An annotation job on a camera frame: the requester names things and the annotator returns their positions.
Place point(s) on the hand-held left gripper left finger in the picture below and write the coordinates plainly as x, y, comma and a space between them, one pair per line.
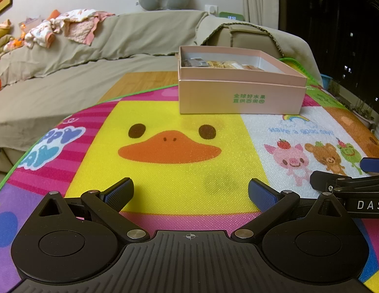
119, 192

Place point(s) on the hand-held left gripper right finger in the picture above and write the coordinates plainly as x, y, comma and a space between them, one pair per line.
262, 193

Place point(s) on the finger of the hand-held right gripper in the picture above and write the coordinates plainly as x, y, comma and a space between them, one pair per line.
323, 177
374, 164

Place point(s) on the pink cardboard box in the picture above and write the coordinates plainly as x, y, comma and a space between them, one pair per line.
238, 97

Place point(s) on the orange cake packet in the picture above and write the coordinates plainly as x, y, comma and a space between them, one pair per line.
221, 64

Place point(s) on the white plant pot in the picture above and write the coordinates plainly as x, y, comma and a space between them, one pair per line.
365, 114

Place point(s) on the colourful cartoon play mat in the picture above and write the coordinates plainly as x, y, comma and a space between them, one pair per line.
177, 119

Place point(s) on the blue plastic basin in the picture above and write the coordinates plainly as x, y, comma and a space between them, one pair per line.
326, 79

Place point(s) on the dark balcony window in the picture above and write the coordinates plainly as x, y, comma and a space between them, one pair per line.
336, 30

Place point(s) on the light beige armrest throw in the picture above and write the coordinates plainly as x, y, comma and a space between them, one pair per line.
287, 42

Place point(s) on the grey-beige sofa cover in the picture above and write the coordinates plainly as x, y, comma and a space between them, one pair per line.
116, 36

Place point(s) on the beige sofa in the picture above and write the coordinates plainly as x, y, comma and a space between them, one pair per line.
241, 38

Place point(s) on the pink quilted baby garment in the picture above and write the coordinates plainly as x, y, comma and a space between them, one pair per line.
82, 27

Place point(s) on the white patterned baby garment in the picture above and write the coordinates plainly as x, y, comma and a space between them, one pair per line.
39, 35

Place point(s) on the green digital clock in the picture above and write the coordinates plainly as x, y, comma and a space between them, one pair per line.
229, 16

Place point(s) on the small orange toys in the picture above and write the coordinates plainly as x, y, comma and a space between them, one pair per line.
15, 44

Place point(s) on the beige curtain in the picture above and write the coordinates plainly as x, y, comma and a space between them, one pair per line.
259, 0

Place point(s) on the white wall socket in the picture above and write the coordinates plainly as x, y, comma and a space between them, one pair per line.
211, 10

